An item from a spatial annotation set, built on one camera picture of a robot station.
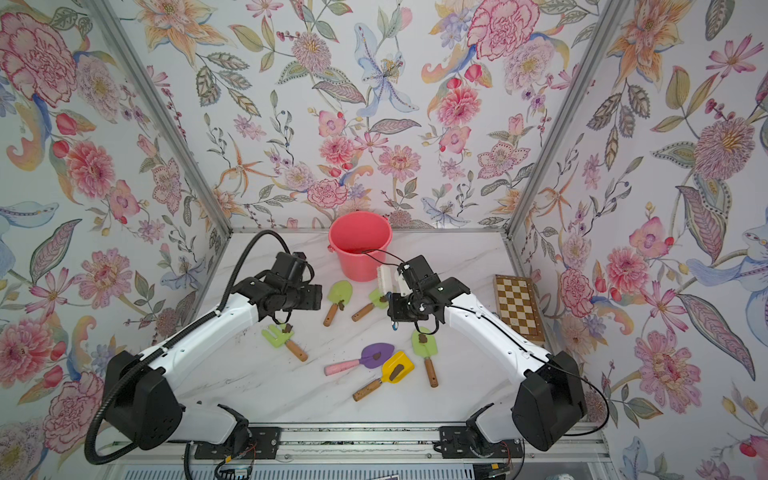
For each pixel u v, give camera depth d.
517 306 0.96
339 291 0.99
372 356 0.88
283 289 0.61
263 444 0.75
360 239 0.96
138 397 0.41
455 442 0.73
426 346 0.90
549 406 0.40
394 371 0.86
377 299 1.01
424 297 0.59
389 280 0.84
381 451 0.74
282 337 0.93
